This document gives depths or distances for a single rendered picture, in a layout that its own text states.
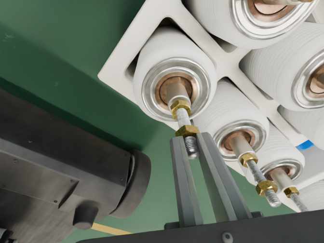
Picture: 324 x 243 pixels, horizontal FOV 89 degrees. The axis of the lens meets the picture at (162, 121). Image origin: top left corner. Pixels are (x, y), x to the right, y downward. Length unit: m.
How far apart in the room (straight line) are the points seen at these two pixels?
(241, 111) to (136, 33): 0.17
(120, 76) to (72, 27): 0.22
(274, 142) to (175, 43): 0.23
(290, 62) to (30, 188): 0.52
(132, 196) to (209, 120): 0.31
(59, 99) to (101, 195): 0.28
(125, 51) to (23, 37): 0.31
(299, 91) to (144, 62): 0.17
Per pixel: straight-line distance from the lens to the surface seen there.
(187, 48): 0.18
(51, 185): 0.46
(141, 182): 0.47
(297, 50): 0.23
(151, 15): 0.24
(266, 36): 0.19
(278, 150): 0.32
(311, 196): 0.60
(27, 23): 0.50
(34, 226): 0.73
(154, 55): 0.17
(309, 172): 0.58
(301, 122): 0.34
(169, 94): 0.17
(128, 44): 0.24
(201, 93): 0.19
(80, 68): 0.47
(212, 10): 0.19
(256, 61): 0.28
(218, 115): 0.23
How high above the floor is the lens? 0.42
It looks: 54 degrees down
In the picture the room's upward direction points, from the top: 175 degrees clockwise
